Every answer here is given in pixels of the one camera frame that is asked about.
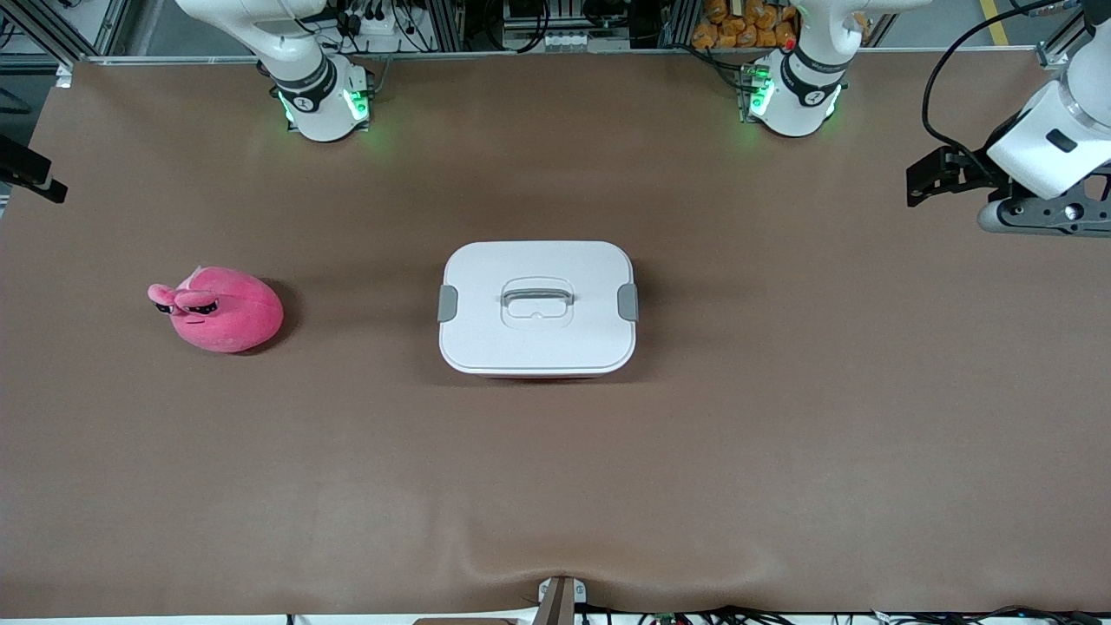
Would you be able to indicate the white connector block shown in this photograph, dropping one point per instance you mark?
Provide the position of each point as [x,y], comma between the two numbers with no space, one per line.
[568,41]

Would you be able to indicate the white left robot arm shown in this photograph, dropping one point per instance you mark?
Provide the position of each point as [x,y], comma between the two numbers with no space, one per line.
[798,95]

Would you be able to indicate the white power strip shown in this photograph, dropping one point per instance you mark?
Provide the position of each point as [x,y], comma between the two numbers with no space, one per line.
[382,26]

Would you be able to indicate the orange packets pile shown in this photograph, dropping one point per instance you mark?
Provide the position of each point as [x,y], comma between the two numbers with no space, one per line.
[738,35]

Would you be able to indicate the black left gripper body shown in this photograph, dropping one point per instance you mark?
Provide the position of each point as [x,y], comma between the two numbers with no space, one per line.
[974,172]

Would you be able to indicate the pink plastic box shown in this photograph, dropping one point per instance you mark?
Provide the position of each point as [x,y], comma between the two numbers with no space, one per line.
[538,377]

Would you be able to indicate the aluminium frame strut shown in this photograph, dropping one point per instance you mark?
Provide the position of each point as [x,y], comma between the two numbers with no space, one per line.
[1053,54]
[52,30]

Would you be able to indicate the brown table mat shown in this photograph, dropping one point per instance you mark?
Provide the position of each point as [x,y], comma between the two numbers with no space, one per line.
[555,486]

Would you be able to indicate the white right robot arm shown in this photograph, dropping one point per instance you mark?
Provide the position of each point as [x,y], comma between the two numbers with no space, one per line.
[317,108]

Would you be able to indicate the pink plush toy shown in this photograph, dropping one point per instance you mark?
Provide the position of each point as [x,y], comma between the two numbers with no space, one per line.
[234,317]

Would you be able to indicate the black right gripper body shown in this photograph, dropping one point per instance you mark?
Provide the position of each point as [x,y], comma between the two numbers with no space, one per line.
[19,167]

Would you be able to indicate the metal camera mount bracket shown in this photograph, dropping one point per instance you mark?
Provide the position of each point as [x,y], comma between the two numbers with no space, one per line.
[560,603]

